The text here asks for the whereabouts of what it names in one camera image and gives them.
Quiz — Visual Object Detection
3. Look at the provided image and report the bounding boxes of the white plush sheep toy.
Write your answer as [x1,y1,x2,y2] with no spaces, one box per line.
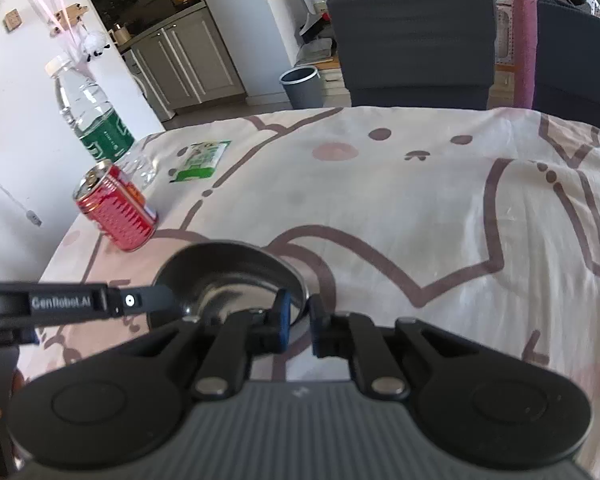
[82,30,112,64]

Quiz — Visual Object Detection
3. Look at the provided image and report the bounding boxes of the grey trash bin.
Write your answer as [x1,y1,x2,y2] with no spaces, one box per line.
[279,66,325,110]

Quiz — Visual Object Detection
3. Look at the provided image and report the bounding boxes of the white wall cable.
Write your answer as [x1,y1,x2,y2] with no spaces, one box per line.
[0,160,44,227]

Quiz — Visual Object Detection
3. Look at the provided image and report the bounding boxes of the red drink can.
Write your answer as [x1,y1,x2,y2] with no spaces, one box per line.
[72,159,158,252]

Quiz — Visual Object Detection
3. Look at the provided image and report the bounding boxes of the grey kitchen cabinet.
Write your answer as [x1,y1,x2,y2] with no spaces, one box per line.
[120,5,246,121]

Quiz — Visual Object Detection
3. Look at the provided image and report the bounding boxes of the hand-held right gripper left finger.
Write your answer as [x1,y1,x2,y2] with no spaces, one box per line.
[125,290,291,398]

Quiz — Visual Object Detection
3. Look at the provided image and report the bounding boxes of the purple mat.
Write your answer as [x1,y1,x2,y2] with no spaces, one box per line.
[512,0,538,110]

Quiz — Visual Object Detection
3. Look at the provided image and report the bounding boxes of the cartoon printed tablecloth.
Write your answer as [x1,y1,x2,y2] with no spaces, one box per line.
[17,107,600,471]

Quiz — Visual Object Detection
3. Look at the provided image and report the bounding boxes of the dark grey chair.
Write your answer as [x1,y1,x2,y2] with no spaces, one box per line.
[326,0,496,110]
[532,0,600,133]

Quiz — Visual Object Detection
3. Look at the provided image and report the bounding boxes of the clear water bottle green label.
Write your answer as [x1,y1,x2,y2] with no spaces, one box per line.
[45,55,156,191]

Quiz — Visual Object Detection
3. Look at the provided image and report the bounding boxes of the green snack packet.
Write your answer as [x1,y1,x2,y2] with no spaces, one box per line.
[170,141,231,183]

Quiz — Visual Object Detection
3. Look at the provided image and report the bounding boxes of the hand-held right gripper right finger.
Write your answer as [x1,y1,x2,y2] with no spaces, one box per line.
[310,295,486,400]

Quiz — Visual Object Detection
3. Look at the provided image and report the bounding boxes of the small round steel bowl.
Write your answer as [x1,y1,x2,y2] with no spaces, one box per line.
[152,242,311,341]

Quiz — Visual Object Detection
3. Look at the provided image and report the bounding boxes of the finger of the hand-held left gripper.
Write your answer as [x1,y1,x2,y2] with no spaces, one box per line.
[107,285,186,318]

